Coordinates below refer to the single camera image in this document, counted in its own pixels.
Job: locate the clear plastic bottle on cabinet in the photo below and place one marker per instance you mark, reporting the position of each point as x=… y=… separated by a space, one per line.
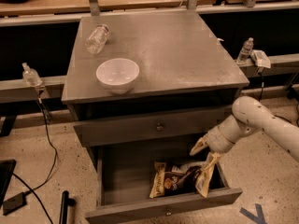
x=97 y=39

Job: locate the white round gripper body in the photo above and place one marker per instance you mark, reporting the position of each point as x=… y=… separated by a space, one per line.
x=217 y=140

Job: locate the small white box on rail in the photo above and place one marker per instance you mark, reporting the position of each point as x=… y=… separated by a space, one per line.
x=260 y=58

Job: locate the white ceramic bowl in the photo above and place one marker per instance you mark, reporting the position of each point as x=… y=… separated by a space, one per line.
x=118 y=75

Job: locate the closed top drawer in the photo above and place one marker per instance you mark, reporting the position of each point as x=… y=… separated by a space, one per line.
x=123 y=129

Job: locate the open middle drawer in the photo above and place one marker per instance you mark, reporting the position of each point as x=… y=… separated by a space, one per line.
x=126 y=174

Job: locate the black power adapter left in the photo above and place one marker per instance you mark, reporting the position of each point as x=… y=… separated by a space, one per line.
x=14 y=203

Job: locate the brown chip bag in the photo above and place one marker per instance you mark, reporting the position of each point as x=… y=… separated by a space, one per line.
x=171 y=179

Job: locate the clear bottle on left rail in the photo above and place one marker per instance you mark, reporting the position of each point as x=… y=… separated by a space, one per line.
x=31 y=76

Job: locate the black bar on floor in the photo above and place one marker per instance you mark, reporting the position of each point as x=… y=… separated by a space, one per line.
x=65 y=203

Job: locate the grey wooden drawer cabinet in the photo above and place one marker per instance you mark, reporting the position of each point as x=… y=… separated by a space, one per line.
x=182 y=66

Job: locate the water bottle on right rail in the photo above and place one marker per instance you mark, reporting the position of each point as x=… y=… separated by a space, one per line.
x=245 y=51

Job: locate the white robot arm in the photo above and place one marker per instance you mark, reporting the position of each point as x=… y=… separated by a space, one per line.
x=248 y=116

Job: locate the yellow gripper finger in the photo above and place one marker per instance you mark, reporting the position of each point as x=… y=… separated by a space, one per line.
x=212 y=159
x=199 y=146

